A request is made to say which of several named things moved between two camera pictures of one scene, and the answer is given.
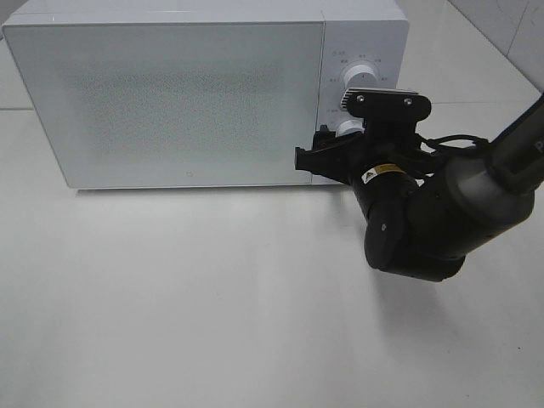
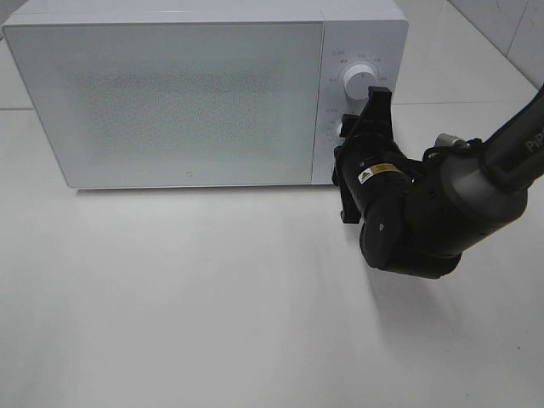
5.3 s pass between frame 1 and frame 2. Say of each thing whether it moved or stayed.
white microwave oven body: stayed
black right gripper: moved
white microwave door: stayed
